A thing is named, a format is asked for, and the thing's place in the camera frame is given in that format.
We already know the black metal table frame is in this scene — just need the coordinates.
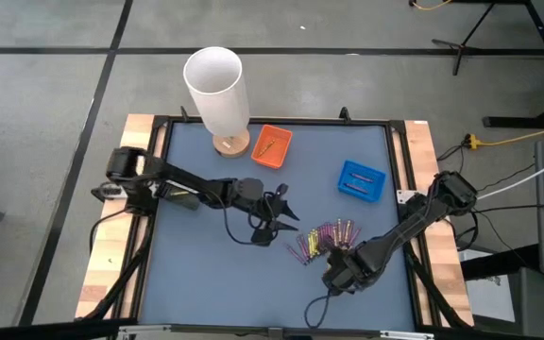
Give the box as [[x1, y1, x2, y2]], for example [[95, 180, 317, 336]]
[[110, 106, 474, 332]]

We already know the blue plastic basket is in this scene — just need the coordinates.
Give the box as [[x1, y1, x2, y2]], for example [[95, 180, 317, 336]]
[[337, 160, 387, 204]]

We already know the orange plastic basket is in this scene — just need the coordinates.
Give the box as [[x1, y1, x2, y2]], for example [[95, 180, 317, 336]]
[[250, 124, 296, 170]]

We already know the yellow extension cord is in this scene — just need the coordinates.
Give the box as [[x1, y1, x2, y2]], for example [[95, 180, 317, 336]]
[[463, 120, 544, 151]]

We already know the white cable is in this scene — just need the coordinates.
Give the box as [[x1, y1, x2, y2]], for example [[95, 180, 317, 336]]
[[477, 148, 544, 199]]

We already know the silver camera mount bar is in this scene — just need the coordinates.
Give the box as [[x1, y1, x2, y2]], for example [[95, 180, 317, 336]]
[[118, 323, 436, 340]]

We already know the black tripod stand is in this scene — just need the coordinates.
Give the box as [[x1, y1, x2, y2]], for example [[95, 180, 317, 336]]
[[431, 0, 544, 77]]

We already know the black stand base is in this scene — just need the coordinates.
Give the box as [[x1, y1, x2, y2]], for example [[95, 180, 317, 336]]
[[483, 92, 544, 129]]

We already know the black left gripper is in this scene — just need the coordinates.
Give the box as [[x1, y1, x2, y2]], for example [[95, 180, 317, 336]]
[[251, 182, 301, 247]]

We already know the white lamp with wooden base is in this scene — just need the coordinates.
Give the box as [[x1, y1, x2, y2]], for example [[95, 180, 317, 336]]
[[182, 45, 251, 159]]

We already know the black cable conduit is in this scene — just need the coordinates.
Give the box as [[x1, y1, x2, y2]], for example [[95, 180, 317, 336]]
[[80, 221, 158, 322], [403, 230, 474, 330]]

